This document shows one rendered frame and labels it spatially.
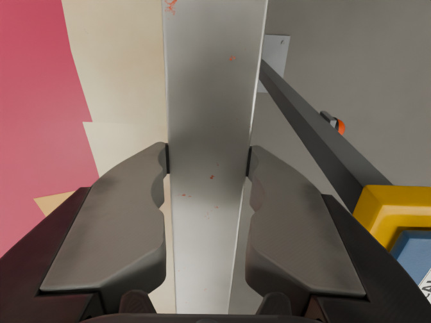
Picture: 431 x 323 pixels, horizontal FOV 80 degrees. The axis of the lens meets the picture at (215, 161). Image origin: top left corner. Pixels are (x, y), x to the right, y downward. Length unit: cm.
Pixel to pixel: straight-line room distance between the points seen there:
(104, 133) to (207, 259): 10
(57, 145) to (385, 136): 138
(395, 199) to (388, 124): 120
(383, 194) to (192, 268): 15
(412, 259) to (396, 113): 121
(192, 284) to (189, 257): 3
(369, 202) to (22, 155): 24
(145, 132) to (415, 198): 20
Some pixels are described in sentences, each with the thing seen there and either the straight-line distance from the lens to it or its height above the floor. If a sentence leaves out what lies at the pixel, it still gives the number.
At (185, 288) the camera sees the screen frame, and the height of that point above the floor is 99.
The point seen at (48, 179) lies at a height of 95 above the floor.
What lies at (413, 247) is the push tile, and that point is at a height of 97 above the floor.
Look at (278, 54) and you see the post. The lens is 113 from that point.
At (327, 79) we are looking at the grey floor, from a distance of 122.
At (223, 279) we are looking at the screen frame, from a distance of 18.
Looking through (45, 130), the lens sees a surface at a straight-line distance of 18.
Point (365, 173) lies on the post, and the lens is 36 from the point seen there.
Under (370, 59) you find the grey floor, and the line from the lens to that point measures 128.
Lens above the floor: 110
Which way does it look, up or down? 60 degrees down
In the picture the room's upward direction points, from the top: 179 degrees clockwise
